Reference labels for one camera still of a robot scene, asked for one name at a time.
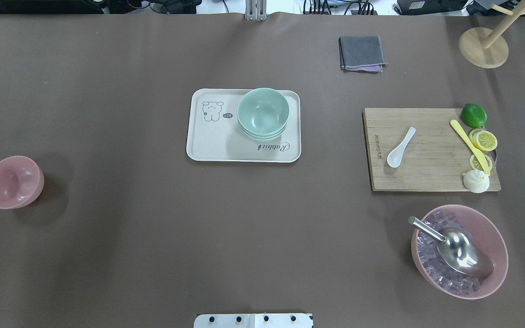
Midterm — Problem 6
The lower lemon slice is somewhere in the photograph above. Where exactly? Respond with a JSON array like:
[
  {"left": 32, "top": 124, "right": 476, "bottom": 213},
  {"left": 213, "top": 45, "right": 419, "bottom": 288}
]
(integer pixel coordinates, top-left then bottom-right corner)
[{"left": 469, "top": 154, "right": 494, "bottom": 171}]

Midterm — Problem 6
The green lime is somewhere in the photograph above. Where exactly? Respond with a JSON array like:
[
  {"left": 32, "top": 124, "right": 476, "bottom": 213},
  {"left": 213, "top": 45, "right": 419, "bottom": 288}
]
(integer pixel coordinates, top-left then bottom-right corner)
[{"left": 460, "top": 102, "right": 488, "bottom": 128}]

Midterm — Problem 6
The wooden cutting board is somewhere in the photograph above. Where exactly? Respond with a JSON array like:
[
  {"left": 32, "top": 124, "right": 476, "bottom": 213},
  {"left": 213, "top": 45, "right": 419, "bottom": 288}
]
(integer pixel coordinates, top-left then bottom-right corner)
[{"left": 363, "top": 108, "right": 472, "bottom": 192}]

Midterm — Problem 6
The lemon slice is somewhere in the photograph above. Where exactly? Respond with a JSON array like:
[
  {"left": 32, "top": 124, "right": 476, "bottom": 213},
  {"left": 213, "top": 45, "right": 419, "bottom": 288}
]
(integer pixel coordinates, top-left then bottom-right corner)
[
  {"left": 468, "top": 128, "right": 498, "bottom": 152},
  {"left": 469, "top": 154, "right": 494, "bottom": 171}
]

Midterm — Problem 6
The yellow plastic knife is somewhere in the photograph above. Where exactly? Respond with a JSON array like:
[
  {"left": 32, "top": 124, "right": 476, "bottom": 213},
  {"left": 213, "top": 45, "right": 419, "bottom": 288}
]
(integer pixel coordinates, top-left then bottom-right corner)
[{"left": 449, "top": 120, "right": 490, "bottom": 176}]

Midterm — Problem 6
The upper lemon slice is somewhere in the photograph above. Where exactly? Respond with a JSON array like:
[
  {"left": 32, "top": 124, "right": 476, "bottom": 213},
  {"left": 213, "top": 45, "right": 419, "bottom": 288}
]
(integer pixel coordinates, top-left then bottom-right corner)
[{"left": 468, "top": 128, "right": 498, "bottom": 152}]

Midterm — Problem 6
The aluminium frame post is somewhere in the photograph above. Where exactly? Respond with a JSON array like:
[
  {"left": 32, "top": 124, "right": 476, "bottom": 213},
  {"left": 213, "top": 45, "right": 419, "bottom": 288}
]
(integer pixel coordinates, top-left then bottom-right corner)
[{"left": 245, "top": 0, "right": 267, "bottom": 21}]

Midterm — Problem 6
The white ceramic spoon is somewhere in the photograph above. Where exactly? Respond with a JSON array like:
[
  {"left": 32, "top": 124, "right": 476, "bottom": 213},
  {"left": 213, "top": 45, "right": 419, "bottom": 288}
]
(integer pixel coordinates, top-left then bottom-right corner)
[{"left": 386, "top": 126, "right": 417, "bottom": 168}]

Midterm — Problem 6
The small pink bowl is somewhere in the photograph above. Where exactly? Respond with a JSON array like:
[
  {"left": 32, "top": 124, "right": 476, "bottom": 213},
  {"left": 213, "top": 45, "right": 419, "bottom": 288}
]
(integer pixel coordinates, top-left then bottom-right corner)
[{"left": 0, "top": 155, "right": 45, "bottom": 210}]

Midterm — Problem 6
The white steamed bun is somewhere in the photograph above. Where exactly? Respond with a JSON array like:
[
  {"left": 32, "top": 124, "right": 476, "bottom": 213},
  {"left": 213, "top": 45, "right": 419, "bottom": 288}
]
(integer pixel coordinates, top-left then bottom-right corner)
[{"left": 463, "top": 169, "right": 490, "bottom": 193}]

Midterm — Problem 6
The cream rabbit tray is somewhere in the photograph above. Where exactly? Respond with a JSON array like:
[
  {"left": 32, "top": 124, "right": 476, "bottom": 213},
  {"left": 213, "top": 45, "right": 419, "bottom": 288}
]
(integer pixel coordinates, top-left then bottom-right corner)
[{"left": 186, "top": 88, "right": 301, "bottom": 163}]

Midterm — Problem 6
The metal ice scoop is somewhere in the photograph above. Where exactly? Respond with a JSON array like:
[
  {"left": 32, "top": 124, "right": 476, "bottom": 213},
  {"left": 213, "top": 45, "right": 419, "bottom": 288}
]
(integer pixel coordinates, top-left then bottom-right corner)
[{"left": 408, "top": 216, "right": 494, "bottom": 278}]

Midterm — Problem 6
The grey folded cloth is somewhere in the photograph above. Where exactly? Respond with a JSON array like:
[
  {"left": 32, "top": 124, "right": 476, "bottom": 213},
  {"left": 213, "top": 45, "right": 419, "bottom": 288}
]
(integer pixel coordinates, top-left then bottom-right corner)
[{"left": 338, "top": 36, "right": 388, "bottom": 72}]

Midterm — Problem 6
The wooden mug tree stand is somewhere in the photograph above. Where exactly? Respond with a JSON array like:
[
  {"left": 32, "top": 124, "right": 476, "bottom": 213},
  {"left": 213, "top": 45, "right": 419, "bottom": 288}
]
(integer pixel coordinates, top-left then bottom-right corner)
[{"left": 458, "top": 0, "right": 525, "bottom": 69}]

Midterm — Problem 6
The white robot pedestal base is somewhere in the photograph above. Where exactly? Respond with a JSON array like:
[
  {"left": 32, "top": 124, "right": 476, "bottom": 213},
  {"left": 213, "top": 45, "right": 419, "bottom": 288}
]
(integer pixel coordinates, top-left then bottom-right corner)
[{"left": 193, "top": 312, "right": 314, "bottom": 328}]

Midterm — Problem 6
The large pink ice bowl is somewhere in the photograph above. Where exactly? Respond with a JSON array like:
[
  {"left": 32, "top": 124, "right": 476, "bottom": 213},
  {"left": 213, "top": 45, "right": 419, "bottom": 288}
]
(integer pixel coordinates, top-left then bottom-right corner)
[{"left": 411, "top": 204, "right": 509, "bottom": 300}]

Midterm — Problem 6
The top green bowl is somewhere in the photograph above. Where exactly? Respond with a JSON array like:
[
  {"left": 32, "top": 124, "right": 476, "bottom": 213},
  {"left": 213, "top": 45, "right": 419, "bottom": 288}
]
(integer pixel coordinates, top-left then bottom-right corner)
[{"left": 237, "top": 87, "right": 290, "bottom": 137}]

